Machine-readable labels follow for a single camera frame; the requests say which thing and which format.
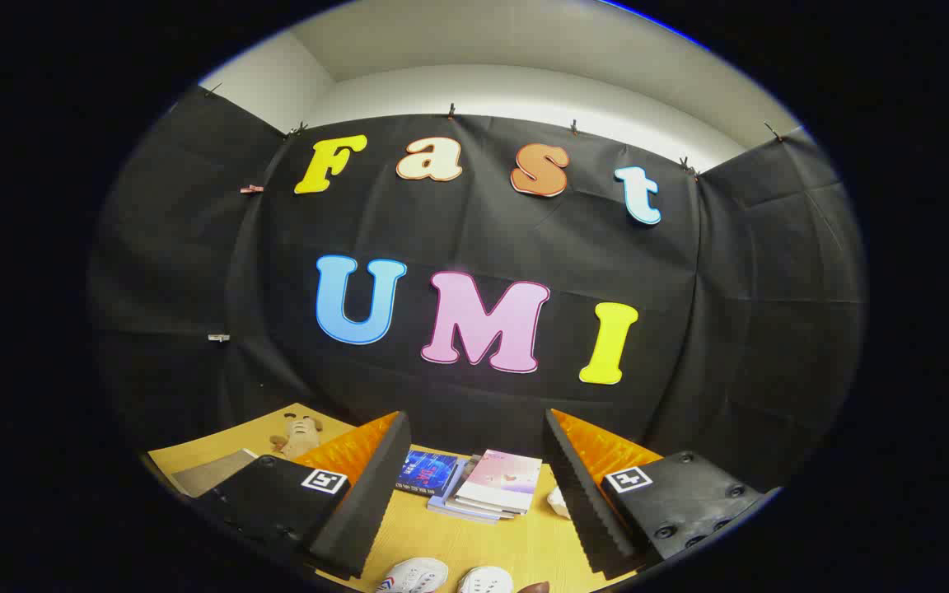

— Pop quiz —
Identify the beige plush dog toy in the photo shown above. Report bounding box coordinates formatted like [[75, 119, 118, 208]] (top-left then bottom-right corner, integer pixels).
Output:
[[270, 413, 324, 460]]

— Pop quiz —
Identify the white book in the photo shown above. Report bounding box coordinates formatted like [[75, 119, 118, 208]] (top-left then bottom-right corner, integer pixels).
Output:
[[448, 458, 525, 520]]

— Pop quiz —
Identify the pink cover book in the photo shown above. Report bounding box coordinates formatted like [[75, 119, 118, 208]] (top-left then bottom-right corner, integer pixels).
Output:
[[456, 450, 543, 513]]

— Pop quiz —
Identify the light blue book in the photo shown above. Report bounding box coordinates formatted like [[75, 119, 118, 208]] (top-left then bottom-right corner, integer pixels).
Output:
[[428, 458, 502, 525]]

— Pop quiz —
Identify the white shoe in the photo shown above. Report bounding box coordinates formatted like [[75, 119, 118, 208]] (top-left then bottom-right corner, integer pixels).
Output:
[[458, 566, 515, 593], [375, 558, 449, 593]]

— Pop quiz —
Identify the beige fabric storage box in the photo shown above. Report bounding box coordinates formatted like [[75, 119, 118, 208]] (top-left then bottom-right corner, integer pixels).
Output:
[[171, 449, 259, 498]]

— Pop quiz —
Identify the dark blue book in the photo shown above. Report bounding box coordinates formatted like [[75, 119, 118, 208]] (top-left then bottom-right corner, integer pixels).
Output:
[[396, 450, 461, 497]]

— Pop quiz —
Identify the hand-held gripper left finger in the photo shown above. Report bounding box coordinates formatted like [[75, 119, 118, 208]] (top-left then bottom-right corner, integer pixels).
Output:
[[193, 410, 413, 580]]

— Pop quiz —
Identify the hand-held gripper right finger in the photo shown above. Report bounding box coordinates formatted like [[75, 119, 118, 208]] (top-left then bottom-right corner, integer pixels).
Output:
[[544, 409, 780, 580]]

